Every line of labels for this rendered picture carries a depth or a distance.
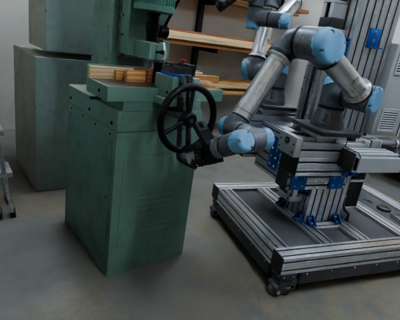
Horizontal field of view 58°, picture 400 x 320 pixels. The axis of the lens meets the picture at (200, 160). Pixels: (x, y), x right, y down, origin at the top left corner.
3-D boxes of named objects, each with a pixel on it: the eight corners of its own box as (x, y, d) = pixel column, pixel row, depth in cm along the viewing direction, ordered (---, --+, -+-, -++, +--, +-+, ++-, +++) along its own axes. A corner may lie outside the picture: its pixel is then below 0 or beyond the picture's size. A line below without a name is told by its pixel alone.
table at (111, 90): (117, 107, 134) (118, 91, 132) (85, 90, 156) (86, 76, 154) (235, 106, 172) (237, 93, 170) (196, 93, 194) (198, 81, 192)
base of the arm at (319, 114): (328, 122, 179) (333, 102, 176) (350, 131, 166) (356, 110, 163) (303, 120, 174) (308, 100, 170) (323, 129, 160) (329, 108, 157)
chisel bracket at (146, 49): (148, 63, 159) (150, 42, 157) (133, 58, 169) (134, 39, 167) (162, 64, 164) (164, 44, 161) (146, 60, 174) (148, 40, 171)
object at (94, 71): (89, 77, 152) (90, 65, 150) (87, 77, 153) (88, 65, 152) (201, 82, 189) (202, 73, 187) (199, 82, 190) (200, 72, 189)
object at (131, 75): (126, 81, 157) (127, 70, 155) (124, 80, 158) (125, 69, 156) (174, 83, 172) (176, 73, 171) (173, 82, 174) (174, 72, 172)
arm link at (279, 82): (283, 88, 202) (288, 63, 198) (260, 84, 207) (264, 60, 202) (286, 87, 213) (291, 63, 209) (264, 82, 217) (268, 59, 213)
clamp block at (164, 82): (169, 100, 147) (172, 77, 145) (152, 93, 157) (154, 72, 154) (198, 100, 157) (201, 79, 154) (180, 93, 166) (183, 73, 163)
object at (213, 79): (115, 79, 157) (116, 70, 156) (113, 79, 159) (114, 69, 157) (218, 84, 193) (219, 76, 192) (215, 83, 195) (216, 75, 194)
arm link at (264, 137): (255, 121, 132) (232, 124, 126) (278, 130, 124) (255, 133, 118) (252, 141, 135) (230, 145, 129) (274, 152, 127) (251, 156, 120)
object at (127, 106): (122, 111, 147) (123, 101, 146) (101, 100, 162) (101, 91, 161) (200, 110, 172) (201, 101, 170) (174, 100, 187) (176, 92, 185)
